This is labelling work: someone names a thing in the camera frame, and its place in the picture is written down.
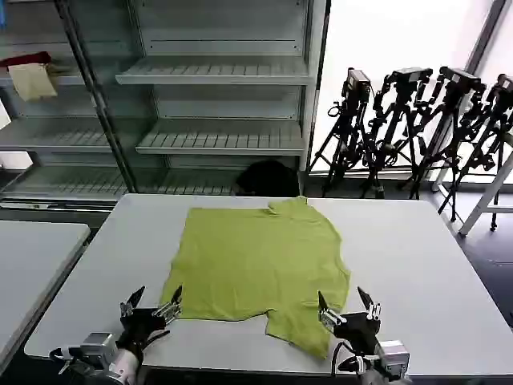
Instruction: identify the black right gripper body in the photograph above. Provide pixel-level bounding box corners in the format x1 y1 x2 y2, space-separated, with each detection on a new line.
332 312 382 357

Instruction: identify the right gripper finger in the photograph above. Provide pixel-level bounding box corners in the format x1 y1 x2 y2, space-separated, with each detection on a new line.
357 285 382 321
317 290 347 328

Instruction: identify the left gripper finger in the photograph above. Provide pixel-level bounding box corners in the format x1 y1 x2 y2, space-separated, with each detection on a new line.
119 285 147 318
151 284 184 323

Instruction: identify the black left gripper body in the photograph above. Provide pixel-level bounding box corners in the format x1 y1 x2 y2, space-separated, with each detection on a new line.
115 307 170 357

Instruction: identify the green t-shirt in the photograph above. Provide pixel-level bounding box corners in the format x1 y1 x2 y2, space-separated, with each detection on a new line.
159 196 353 361

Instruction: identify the grey side table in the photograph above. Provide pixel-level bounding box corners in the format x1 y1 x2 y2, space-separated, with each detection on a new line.
0 219 91 364

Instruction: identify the black round bag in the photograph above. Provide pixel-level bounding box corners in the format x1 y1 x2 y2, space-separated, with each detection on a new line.
235 160 301 198

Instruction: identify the glass-fronted grey shelf rack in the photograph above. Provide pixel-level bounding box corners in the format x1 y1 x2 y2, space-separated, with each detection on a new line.
0 0 138 210

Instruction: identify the grey metal shelf rack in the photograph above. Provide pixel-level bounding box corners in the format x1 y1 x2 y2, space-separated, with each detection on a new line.
115 0 330 197

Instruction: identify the red cloth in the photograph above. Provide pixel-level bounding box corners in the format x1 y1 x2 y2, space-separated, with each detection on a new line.
0 51 53 71

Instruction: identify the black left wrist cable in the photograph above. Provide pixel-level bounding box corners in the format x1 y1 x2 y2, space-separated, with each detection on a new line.
115 327 171 364

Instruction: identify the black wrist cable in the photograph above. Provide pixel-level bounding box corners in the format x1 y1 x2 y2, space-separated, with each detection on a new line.
115 327 171 364
329 339 364 378

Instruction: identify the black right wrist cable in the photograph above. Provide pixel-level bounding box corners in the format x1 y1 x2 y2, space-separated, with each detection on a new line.
329 339 364 378

